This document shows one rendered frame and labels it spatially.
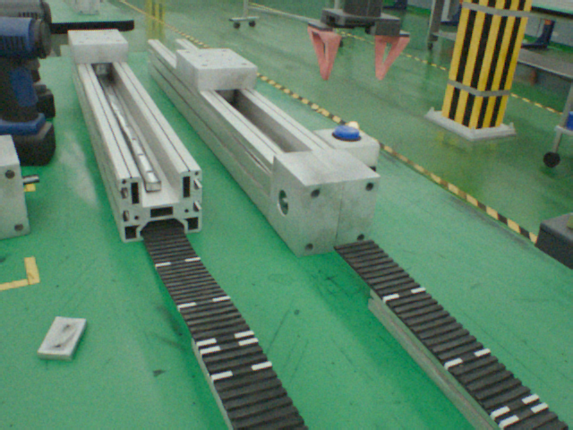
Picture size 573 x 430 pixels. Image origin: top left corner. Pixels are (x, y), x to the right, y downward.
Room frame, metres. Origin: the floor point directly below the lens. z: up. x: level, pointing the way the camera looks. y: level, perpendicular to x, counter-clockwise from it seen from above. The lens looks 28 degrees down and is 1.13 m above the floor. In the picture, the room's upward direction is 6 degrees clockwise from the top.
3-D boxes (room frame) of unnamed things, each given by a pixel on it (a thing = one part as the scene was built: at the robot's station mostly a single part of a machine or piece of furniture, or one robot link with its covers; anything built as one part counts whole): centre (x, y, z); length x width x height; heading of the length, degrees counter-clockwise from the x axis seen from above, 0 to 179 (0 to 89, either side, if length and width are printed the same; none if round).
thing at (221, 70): (1.00, 0.17, 0.87); 0.16 x 0.11 x 0.07; 27
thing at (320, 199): (0.61, -0.05, 0.83); 0.12 x 0.09 x 0.10; 117
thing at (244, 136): (1.00, 0.17, 0.82); 0.80 x 0.10 x 0.09; 27
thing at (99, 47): (1.13, 0.45, 0.87); 0.16 x 0.11 x 0.07; 27
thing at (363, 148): (0.80, -0.07, 0.81); 0.10 x 0.08 x 0.06; 117
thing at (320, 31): (0.79, -0.04, 0.98); 0.07 x 0.07 x 0.09; 27
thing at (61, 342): (0.35, 0.20, 0.78); 0.05 x 0.03 x 0.01; 4
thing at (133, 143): (0.91, 0.34, 0.82); 0.80 x 0.10 x 0.09; 27
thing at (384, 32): (0.82, -0.11, 0.98); 0.07 x 0.07 x 0.09; 27
